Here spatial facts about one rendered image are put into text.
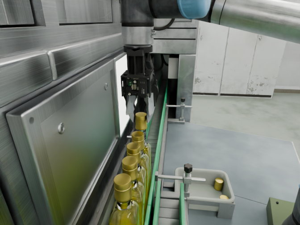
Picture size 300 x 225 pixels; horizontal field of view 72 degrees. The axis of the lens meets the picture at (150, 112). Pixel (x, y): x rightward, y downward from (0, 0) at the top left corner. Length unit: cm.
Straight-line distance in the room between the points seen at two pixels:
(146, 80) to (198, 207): 56
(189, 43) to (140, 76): 94
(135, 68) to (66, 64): 15
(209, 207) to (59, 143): 62
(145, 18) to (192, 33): 93
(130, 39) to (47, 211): 38
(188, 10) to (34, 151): 37
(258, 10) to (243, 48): 382
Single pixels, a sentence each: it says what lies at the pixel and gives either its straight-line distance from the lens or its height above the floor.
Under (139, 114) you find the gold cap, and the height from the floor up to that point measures 119.
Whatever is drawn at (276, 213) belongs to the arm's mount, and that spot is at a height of 81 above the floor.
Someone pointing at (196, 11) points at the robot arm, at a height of 146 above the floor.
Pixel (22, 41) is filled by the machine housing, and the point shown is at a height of 141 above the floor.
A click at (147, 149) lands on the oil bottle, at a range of 63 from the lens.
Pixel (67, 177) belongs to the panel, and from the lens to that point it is 49.
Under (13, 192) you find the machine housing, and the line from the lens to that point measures 40.
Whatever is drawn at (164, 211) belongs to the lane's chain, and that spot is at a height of 88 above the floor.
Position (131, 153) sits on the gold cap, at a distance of 50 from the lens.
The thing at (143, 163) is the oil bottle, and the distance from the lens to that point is 58.
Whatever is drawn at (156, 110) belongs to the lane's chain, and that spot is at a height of 88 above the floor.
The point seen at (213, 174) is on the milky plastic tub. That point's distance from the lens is 98.
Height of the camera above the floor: 144
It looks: 24 degrees down
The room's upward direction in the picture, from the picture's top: straight up
